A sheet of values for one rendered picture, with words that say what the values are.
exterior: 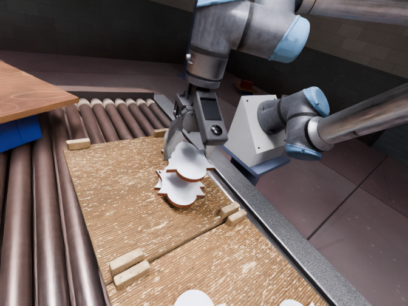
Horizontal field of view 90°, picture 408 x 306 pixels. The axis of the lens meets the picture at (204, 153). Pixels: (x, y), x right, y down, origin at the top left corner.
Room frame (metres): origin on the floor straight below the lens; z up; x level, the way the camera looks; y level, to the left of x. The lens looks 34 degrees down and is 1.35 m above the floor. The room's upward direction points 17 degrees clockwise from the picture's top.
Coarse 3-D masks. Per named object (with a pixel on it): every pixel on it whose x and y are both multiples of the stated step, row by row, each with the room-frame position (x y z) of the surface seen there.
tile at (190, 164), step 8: (184, 144) 0.46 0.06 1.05; (176, 152) 0.41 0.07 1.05; (184, 152) 0.42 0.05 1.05; (192, 152) 0.44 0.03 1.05; (200, 152) 0.45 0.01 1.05; (168, 160) 0.38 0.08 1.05; (176, 160) 0.39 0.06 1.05; (184, 160) 0.39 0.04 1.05; (192, 160) 0.40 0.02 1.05; (200, 160) 0.41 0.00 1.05; (168, 168) 0.35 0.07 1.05; (176, 168) 0.36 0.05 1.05; (184, 168) 0.37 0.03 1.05; (192, 168) 0.38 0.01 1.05; (200, 168) 0.38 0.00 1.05; (208, 168) 0.40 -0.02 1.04; (184, 176) 0.34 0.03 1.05; (192, 176) 0.35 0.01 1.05; (200, 176) 0.36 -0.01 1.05
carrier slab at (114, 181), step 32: (96, 160) 0.42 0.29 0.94; (128, 160) 0.46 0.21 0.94; (160, 160) 0.51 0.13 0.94; (96, 192) 0.32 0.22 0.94; (128, 192) 0.35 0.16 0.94; (96, 224) 0.24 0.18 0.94; (128, 224) 0.26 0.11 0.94; (160, 224) 0.29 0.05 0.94; (192, 224) 0.31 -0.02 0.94; (96, 256) 0.18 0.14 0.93
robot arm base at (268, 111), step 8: (264, 104) 0.85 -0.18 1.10; (272, 104) 0.83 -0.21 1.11; (264, 112) 0.81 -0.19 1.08; (272, 112) 0.80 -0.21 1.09; (280, 112) 0.78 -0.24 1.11; (264, 120) 0.80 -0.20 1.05; (272, 120) 0.79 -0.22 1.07; (280, 120) 0.78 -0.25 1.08; (264, 128) 0.80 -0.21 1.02; (272, 128) 0.81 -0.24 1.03; (280, 128) 0.80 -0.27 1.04
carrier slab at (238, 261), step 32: (224, 224) 0.34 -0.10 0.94; (192, 256) 0.23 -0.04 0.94; (224, 256) 0.25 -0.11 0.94; (256, 256) 0.28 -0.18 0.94; (128, 288) 0.15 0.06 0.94; (160, 288) 0.16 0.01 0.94; (192, 288) 0.18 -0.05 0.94; (224, 288) 0.19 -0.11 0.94; (256, 288) 0.21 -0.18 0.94; (288, 288) 0.23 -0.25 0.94
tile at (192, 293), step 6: (186, 294) 0.16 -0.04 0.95; (192, 294) 0.16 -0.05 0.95; (198, 294) 0.16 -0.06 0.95; (204, 294) 0.17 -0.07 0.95; (180, 300) 0.15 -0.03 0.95; (186, 300) 0.15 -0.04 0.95; (192, 300) 0.15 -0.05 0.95; (198, 300) 0.16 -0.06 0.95; (204, 300) 0.16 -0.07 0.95; (210, 300) 0.16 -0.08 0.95
